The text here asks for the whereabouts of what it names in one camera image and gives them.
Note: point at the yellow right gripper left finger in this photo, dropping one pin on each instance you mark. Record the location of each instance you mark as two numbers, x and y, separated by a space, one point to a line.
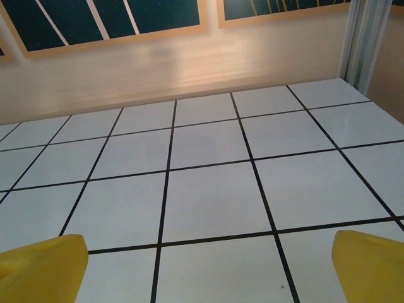
41 271

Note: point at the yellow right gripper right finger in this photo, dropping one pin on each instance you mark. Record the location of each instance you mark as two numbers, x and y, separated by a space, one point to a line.
369 268

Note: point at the aluminium frame post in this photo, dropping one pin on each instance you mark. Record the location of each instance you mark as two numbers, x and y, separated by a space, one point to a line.
360 47

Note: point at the wall panel with flower drawings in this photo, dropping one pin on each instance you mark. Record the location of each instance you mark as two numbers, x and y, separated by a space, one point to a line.
94 22

